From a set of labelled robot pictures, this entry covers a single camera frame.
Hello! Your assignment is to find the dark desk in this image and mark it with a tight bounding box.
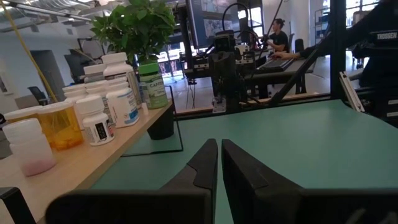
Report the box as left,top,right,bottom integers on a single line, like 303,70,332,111
186,57,315,100

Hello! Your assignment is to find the wooden shelf black metal frame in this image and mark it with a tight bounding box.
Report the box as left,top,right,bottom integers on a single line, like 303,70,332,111
0,99,184,224

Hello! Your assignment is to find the silver aluminium bar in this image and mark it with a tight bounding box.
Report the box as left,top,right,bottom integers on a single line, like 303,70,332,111
338,70,365,113

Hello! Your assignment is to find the yellow hanging cable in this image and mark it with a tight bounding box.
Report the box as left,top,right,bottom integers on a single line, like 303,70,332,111
0,0,60,103

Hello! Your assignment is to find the person's hand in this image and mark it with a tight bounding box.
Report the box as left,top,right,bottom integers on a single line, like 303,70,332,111
271,50,302,61

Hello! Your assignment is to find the large white-capped supplement bottle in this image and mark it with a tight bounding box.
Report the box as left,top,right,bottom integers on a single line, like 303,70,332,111
101,52,143,110

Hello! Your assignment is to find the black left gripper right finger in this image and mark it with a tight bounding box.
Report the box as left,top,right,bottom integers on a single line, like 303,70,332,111
221,138,312,224

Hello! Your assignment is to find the person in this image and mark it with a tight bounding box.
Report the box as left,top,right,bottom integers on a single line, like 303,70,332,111
266,17,290,54

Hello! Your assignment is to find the green potted plant black pot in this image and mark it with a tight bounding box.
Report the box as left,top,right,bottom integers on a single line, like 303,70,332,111
90,0,177,141

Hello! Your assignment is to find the green caffeine bottle green cap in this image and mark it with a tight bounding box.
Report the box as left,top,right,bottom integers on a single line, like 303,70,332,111
137,62,170,110

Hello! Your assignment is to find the white Excedrin bottle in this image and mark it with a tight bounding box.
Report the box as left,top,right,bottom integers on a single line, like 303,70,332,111
75,95,116,147

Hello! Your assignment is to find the white-capped bottle red green label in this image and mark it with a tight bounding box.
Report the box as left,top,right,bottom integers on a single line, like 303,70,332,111
83,63,108,84

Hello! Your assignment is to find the large display monitor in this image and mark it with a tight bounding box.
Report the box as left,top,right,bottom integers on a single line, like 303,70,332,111
185,0,249,49

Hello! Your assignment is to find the black keyboard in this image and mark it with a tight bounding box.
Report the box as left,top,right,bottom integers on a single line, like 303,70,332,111
256,58,295,71

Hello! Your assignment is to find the amber pill bottle white cap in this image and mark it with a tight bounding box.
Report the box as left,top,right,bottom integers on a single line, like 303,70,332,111
37,101,85,151
3,105,44,124

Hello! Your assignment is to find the grey office chair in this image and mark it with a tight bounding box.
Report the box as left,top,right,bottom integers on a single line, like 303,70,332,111
27,86,50,106

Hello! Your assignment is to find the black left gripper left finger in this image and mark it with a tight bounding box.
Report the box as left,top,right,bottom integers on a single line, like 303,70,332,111
124,138,218,224

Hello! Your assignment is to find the green table mat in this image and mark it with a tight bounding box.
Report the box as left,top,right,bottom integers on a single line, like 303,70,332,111
90,98,398,224

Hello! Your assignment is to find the translucent white bottle pink powder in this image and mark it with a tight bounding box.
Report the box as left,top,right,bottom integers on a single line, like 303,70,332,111
2,117,57,177

